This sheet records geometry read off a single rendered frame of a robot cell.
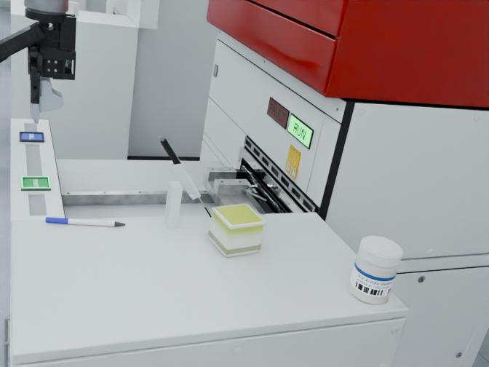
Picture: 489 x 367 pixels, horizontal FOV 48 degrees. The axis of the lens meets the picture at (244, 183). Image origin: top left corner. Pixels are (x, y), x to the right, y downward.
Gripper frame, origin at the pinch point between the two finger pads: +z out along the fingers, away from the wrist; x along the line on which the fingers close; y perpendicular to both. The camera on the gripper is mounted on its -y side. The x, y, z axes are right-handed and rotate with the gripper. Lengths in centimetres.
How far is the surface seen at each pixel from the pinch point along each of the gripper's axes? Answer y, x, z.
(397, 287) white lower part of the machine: 88, -16, 37
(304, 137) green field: 58, -3, 1
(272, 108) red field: 58, 15, 1
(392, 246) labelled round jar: 55, -45, 5
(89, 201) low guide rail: 14.0, 16.9, 27.5
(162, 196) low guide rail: 32.4, 16.9, 26.4
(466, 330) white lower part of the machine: 119, -16, 55
